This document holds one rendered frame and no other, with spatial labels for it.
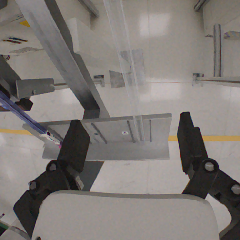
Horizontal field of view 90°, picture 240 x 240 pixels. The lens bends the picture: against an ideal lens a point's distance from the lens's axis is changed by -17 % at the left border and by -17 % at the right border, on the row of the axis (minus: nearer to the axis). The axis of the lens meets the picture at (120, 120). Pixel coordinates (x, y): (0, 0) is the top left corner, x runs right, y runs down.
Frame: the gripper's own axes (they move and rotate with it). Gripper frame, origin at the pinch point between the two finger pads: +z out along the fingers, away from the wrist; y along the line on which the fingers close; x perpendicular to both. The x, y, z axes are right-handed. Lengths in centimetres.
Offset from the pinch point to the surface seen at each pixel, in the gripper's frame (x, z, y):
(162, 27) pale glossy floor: -18, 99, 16
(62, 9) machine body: 8, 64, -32
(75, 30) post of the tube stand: 5.6, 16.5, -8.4
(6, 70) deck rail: 1.0, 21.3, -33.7
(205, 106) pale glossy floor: -66, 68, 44
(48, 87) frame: -11.3, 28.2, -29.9
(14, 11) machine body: 15, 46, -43
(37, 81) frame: -6.7, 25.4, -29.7
